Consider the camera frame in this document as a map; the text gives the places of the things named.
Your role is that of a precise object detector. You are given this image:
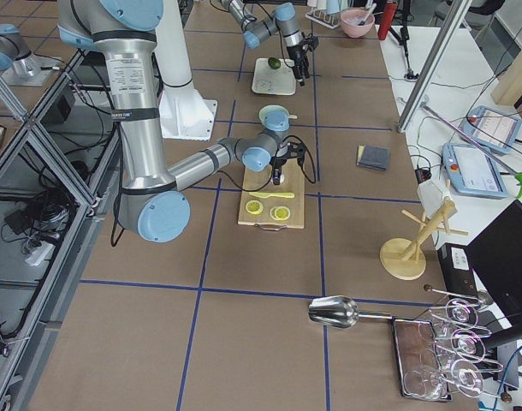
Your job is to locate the metal scoop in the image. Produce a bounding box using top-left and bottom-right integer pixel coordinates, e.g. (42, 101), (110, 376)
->
(308, 295), (393, 329)

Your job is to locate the black tripod stick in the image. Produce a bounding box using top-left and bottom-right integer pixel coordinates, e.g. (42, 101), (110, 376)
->
(389, 26), (419, 80)

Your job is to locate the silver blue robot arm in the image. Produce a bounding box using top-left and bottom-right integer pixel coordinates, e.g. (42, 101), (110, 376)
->
(209, 0), (319, 86)
(58, 1), (289, 242)

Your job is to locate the pink bowl with ice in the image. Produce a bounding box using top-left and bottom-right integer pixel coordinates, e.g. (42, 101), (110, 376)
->
(340, 9), (375, 39)

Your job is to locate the wooden cutting board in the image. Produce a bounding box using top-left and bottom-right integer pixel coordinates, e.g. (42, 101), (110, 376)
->
(237, 160), (305, 229)

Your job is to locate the wooden glass tray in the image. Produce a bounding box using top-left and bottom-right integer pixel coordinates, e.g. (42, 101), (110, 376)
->
(391, 318), (453, 403)

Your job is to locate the dark grey sponge cloth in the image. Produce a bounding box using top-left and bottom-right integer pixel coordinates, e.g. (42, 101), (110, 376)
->
(356, 145), (390, 171)

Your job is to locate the yellow toy knife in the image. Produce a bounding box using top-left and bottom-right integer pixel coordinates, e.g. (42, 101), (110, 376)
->
(249, 192), (295, 199)

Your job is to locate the metal grabber stick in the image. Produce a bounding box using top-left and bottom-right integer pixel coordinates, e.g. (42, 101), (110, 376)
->
(420, 103), (522, 199)

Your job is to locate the teach pendant far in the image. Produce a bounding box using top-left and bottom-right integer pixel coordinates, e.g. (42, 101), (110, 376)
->
(460, 105), (522, 154)

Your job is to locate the black monitor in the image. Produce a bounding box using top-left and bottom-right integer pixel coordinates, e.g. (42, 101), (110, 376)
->
(466, 200), (522, 314)

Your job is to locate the teach pendant near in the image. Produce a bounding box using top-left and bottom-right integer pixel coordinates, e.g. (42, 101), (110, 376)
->
(442, 143), (508, 200)

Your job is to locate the wooden mug tree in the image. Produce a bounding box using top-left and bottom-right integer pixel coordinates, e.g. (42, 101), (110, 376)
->
(379, 196), (468, 281)

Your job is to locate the wine glass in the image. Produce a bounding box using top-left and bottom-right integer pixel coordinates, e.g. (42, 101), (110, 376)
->
(430, 298), (478, 337)

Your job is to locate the teach pendant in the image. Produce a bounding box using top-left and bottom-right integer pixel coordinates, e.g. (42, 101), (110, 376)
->
(442, 143), (508, 200)
(460, 105), (522, 154)

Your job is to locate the aluminium frame post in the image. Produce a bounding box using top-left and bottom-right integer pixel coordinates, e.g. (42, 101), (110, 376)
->
(397, 0), (472, 133)

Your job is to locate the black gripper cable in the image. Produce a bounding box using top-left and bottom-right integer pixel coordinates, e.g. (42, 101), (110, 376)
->
(285, 134), (320, 184)

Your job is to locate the light green bowl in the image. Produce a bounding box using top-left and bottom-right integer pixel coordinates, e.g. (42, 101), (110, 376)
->
(258, 104), (290, 124)

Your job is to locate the red bottle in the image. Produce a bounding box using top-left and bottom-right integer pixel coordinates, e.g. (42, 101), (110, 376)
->
(377, 1), (397, 41)

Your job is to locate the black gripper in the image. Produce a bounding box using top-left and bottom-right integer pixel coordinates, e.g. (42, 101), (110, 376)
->
(286, 35), (319, 86)
(270, 142), (306, 182)

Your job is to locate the white rectangular tray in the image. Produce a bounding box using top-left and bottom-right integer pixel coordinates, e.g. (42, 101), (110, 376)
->
(252, 57), (297, 96)

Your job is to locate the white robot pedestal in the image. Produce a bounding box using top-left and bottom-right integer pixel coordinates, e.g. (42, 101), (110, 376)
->
(155, 1), (217, 140)

